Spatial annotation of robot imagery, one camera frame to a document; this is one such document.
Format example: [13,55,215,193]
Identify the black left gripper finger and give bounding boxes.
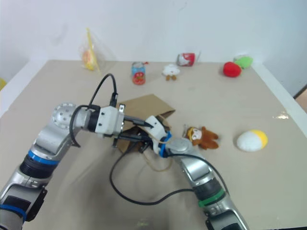
[123,115,154,127]
[117,133,144,143]

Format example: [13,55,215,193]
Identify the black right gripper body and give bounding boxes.
[143,139,157,151]

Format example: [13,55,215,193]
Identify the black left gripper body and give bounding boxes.
[111,103,126,149]

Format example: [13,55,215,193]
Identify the brown paper bag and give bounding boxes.
[114,94,176,172]

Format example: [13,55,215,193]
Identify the blue red can plush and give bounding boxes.
[131,61,147,85]

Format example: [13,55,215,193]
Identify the brown monkey plush toy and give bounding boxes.
[182,124,219,150]

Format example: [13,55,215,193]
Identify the white sheep plush toy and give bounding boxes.
[162,64,181,81]

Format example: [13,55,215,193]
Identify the clear plastic bag yellow contents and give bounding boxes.
[79,27,116,75]

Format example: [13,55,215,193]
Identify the red white can plush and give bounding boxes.
[177,50,201,67]

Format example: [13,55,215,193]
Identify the white yellow egg plush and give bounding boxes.
[236,129,269,152]

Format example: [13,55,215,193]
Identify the red round plush toy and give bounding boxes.
[223,61,242,78]

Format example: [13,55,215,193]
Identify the green round plush toy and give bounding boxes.
[233,55,254,69]

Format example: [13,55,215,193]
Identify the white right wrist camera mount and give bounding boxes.
[145,115,169,154]

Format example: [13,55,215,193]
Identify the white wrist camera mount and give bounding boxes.
[145,115,169,154]
[94,104,125,139]

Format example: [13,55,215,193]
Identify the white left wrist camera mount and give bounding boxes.
[94,104,125,139]

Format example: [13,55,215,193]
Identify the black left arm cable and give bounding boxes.
[69,73,119,148]

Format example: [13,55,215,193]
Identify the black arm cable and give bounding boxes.
[69,73,119,148]
[109,150,230,206]

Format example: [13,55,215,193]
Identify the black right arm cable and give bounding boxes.
[109,150,230,206]

